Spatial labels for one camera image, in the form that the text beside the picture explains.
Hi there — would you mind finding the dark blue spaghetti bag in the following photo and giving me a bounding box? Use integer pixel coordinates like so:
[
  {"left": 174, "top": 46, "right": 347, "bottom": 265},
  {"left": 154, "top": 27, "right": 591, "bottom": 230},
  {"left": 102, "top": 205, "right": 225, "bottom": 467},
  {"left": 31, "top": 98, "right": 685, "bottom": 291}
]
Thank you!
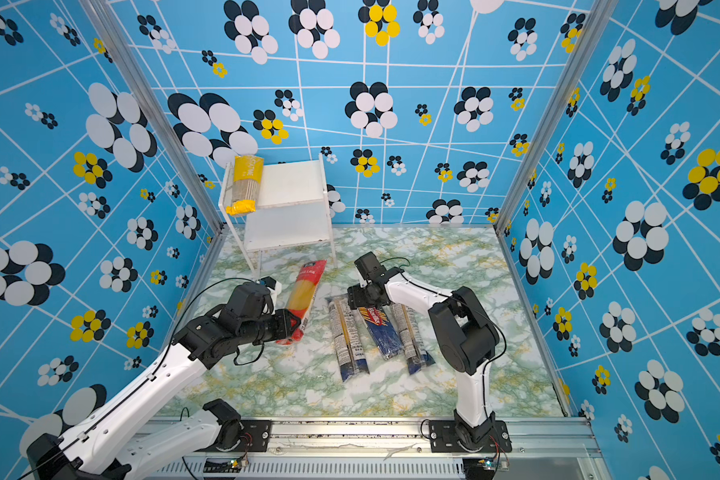
[{"left": 357, "top": 307, "right": 403, "bottom": 360}]

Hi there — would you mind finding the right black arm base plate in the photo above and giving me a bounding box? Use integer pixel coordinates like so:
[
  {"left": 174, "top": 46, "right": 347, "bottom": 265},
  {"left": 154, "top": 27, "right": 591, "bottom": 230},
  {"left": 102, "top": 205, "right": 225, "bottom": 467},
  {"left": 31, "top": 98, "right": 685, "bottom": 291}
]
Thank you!
[{"left": 424, "top": 420, "right": 513, "bottom": 455}]

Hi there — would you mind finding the red spaghetti bag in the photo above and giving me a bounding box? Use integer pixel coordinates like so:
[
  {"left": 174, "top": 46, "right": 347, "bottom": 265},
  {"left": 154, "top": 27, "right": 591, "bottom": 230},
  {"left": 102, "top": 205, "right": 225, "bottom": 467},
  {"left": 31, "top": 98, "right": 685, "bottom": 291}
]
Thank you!
[{"left": 276, "top": 260, "right": 327, "bottom": 345}]

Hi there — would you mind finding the yellow spaghetti bag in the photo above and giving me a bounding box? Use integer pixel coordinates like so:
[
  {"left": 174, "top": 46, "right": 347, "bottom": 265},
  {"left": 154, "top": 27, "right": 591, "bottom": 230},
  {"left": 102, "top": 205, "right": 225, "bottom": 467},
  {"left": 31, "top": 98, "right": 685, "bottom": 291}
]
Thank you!
[{"left": 222, "top": 155, "right": 264, "bottom": 216}]

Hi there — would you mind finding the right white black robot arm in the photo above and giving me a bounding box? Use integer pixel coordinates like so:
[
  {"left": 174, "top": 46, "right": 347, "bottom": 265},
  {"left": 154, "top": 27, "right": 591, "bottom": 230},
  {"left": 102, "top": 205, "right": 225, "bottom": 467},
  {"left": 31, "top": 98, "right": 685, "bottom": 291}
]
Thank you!
[{"left": 348, "top": 252, "right": 506, "bottom": 451}]

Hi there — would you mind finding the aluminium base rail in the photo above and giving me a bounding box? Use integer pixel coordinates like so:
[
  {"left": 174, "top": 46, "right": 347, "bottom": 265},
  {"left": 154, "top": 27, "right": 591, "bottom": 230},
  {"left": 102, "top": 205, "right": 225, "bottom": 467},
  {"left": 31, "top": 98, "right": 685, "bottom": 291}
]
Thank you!
[{"left": 136, "top": 417, "right": 611, "bottom": 479}]

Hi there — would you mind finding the left aluminium corner post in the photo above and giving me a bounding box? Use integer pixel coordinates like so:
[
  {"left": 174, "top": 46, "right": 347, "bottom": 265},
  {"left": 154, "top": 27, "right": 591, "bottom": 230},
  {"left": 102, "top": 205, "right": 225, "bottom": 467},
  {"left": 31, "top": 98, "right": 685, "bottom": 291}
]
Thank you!
[{"left": 80, "top": 1, "right": 224, "bottom": 235}]

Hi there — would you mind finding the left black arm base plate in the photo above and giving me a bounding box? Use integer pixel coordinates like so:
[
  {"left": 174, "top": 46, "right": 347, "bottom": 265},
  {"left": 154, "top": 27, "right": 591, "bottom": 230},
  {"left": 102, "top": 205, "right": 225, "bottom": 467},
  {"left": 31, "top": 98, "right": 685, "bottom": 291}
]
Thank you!
[{"left": 210, "top": 419, "right": 273, "bottom": 453}]

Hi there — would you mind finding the right aluminium corner post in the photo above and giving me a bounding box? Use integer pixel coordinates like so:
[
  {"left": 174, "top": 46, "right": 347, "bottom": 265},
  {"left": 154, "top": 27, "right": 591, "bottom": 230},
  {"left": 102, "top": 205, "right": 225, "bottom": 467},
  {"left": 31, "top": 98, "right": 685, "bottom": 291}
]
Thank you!
[{"left": 494, "top": 0, "right": 618, "bottom": 235}]

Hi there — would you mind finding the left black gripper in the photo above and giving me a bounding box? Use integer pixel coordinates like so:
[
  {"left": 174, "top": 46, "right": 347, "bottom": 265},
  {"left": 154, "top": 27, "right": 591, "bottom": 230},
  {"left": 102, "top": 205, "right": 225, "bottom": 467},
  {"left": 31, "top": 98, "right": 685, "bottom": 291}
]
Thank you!
[{"left": 241, "top": 306, "right": 305, "bottom": 346}]

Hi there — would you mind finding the aluminium corner post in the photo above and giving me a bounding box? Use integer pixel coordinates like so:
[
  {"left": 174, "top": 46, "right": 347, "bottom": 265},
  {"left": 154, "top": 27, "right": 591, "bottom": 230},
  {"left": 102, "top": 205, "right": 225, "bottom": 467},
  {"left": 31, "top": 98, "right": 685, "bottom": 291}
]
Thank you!
[
  {"left": 494, "top": 0, "right": 618, "bottom": 235},
  {"left": 80, "top": 1, "right": 224, "bottom": 235}
]

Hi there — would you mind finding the white two-tier metal shelf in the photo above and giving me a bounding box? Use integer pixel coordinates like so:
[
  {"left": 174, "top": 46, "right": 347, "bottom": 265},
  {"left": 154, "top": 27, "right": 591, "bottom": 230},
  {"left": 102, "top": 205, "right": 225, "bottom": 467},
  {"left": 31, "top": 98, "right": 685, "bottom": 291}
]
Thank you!
[{"left": 218, "top": 159, "right": 337, "bottom": 277}]

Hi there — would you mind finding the clear noodle bag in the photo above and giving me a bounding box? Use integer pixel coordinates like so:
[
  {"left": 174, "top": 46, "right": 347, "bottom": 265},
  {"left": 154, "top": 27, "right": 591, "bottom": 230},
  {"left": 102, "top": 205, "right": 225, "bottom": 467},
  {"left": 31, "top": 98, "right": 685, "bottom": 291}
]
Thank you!
[
  {"left": 391, "top": 304, "right": 435, "bottom": 375},
  {"left": 328, "top": 295, "right": 369, "bottom": 382}
]

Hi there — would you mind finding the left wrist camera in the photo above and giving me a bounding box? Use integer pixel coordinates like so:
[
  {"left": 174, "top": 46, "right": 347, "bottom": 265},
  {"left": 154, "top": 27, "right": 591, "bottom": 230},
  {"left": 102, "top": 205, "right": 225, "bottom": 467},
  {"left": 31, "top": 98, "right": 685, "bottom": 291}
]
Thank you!
[{"left": 258, "top": 276, "right": 283, "bottom": 297}]

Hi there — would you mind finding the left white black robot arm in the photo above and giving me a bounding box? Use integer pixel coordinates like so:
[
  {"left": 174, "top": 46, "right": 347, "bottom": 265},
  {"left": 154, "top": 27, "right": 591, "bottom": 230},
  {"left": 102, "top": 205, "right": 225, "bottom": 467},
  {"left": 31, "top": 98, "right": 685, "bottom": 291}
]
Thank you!
[{"left": 26, "top": 277, "right": 300, "bottom": 479}]

